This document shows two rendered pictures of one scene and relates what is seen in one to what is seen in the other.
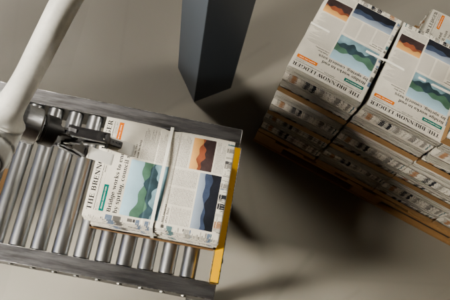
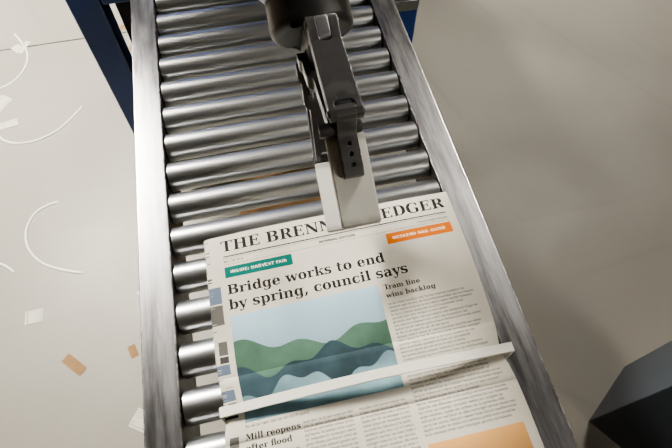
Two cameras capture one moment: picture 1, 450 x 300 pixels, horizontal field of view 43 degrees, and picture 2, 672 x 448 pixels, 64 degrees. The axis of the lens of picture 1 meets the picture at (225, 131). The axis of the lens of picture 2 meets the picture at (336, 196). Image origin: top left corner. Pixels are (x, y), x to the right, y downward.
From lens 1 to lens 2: 1.04 m
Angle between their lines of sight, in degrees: 35
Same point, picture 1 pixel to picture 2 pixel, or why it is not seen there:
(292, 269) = not seen: outside the picture
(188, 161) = (446, 435)
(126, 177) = (327, 292)
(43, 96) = (434, 130)
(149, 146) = (431, 311)
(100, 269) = (161, 362)
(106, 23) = (610, 235)
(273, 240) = not seen: outside the picture
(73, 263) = (160, 308)
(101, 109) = (468, 222)
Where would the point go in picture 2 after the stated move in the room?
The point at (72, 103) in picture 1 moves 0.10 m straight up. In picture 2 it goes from (450, 174) to (462, 138)
